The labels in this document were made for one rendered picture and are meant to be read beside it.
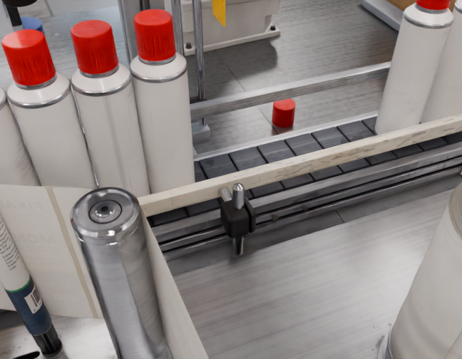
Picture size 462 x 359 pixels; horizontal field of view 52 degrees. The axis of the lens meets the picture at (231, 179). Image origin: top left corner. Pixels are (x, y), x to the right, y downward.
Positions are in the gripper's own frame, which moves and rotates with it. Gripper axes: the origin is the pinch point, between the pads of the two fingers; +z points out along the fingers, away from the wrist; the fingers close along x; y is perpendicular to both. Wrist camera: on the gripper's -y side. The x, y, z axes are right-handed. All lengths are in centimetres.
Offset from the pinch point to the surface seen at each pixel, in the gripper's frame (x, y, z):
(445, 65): 50, -44, -10
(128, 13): 34.7, -11.0, -16.1
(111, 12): -14.7, -18.6, 4.7
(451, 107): 52, -45, -5
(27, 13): -228, -7, 88
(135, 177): 49.1, -6.0, -6.1
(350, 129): 46, -35, 0
